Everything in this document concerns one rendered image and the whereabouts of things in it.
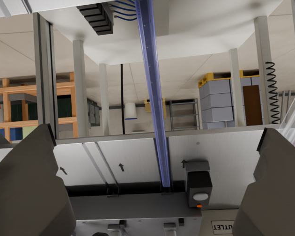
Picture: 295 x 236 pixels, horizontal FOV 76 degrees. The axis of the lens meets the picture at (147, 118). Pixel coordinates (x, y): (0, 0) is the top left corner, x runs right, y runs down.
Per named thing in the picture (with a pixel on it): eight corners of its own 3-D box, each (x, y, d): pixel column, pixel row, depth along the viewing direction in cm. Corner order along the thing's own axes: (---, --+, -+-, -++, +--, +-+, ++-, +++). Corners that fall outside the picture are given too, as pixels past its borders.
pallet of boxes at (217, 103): (197, 82, 453) (202, 134, 447) (207, 72, 370) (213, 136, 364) (250, 78, 449) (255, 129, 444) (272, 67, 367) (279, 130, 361)
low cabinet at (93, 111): (6, 98, 466) (7, 131, 462) (80, 93, 470) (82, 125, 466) (47, 106, 665) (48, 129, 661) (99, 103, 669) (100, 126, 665)
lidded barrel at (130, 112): (124, 105, 773) (125, 120, 771) (122, 103, 722) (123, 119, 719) (136, 104, 774) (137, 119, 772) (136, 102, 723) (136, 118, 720)
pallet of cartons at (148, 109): (143, 103, 775) (145, 120, 772) (143, 99, 660) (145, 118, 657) (164, 101, 777) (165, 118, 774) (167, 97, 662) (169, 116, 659)
